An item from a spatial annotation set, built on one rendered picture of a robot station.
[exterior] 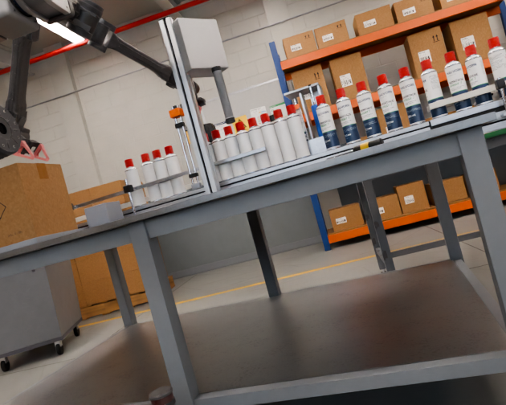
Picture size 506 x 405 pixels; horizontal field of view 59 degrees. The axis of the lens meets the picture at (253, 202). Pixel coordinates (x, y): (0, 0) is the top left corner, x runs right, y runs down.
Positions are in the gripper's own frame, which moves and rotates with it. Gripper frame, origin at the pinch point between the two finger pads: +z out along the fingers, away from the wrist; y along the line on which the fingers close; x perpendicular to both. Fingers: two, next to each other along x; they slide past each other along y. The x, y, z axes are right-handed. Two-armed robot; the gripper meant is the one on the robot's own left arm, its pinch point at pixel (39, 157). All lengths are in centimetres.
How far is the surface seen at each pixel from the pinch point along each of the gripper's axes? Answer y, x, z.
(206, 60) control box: -8, -69, 39
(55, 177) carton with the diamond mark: -8.6, -0.1, 14.6
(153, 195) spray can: 8.2, -13.8, 45.7
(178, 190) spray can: 7, -22, 53
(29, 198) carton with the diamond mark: -25.2, 5.6, 19.6
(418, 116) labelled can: -7, -95, 112
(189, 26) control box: -11, -75, 27
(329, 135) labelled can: -3, -73, 91
